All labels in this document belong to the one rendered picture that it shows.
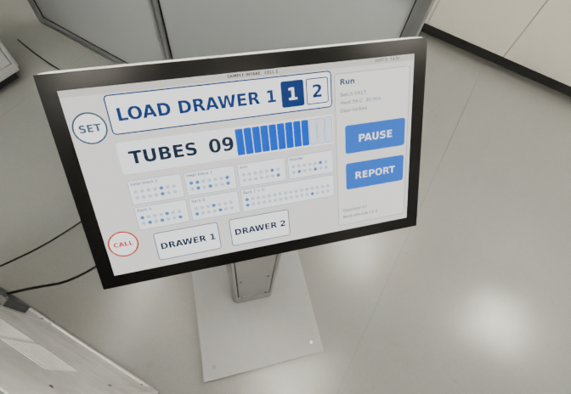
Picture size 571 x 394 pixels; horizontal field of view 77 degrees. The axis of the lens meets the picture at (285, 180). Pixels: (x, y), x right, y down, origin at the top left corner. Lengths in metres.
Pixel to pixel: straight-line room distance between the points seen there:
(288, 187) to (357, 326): 1.12
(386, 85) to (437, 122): 1.67
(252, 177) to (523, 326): 1.57
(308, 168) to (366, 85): 0.15
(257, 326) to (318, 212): 0.98
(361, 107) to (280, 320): 1.10
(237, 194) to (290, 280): 1.04
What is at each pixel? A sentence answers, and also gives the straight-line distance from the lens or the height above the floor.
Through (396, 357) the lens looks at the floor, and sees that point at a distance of 1.64.
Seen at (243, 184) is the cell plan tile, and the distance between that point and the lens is 0.53.
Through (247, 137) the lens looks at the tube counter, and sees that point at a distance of 0.51.
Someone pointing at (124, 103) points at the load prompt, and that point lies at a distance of 0.51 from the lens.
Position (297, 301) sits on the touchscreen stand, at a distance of 1.53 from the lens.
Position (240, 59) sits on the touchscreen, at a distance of 0.50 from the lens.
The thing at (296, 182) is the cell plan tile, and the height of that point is 1.05.
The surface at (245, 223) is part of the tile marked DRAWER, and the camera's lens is 0.56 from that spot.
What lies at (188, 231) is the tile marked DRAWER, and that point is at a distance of 0.56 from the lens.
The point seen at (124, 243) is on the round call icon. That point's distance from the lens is 0.57.
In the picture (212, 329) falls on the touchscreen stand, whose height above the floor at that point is 0.03.
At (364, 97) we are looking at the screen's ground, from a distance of 0.55.
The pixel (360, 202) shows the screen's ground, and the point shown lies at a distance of 0.60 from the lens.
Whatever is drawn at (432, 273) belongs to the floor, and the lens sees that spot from 1.77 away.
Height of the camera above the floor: 1.53
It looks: 60 degrees down
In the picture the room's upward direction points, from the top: 10 degrees clockwise
